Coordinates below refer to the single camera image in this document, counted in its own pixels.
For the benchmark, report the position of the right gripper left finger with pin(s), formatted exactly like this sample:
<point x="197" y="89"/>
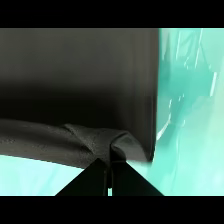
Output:
<point x="87" y="182"/>

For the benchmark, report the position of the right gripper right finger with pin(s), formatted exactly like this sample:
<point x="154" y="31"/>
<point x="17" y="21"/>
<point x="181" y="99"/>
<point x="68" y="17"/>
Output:
<point x="133" y="182"/>

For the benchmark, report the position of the black garment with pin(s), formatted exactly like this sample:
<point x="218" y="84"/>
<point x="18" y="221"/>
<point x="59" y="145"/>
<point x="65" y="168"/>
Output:
<point x="76" y="100"/>

